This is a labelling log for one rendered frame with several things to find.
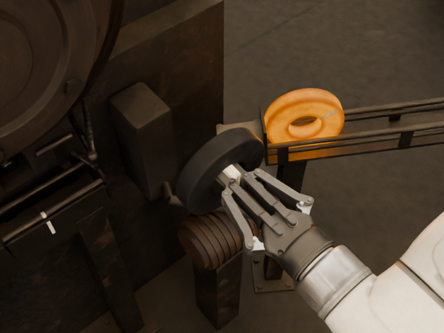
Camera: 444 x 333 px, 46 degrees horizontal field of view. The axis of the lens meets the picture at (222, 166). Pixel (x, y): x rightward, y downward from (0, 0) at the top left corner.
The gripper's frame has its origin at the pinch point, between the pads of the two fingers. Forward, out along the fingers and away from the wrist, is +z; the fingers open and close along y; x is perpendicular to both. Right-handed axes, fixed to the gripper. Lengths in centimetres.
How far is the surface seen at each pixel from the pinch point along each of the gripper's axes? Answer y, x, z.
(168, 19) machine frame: 12.2, 1.4, 30.2
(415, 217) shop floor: 76, -83, -13
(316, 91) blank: 27.4, -6.4, 5.4
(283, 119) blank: 21.3, -11.2, 6.7
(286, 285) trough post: 26, -83, -4
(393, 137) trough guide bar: 38.5, -15.7, -7.7
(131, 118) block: -3.5, -5.4, 20.1
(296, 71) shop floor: 94, -87, 61
